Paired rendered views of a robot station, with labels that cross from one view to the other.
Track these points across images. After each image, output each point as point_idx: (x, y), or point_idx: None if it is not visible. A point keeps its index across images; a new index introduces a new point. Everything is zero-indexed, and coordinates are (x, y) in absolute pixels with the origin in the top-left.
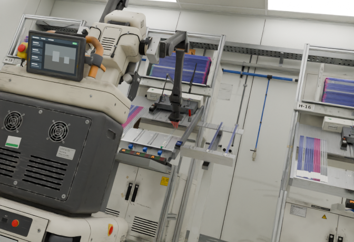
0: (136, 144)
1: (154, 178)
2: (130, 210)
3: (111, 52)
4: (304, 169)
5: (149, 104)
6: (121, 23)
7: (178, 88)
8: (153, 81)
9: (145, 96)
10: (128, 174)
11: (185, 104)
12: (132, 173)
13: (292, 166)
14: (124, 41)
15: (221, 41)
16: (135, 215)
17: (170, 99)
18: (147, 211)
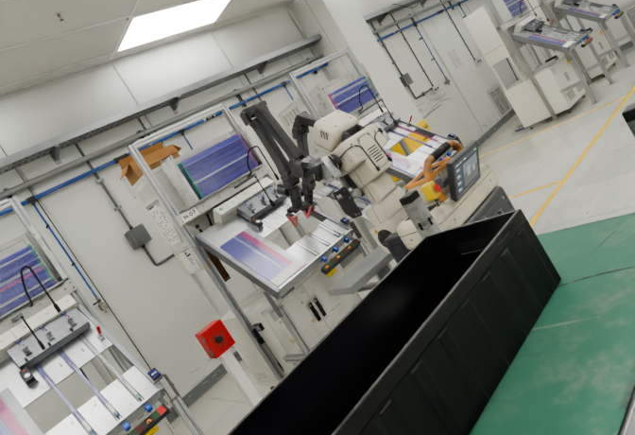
0: (324, 253)
1: (319, 278)
2: (331, 323)
3: (386, 157)
4: (406, 167)
5: (238, 225)
6: (354, 129)
7: (312, 173)
8: (209, 201)
9: (197, 227)
10: (300, 300)
11: (273, 195)
12: (302, 295)
13: (401, 171)
14: (382, 141)
15: (227, 111)
16: (337, 321)
17: (307, 190)
18: (341, 307)
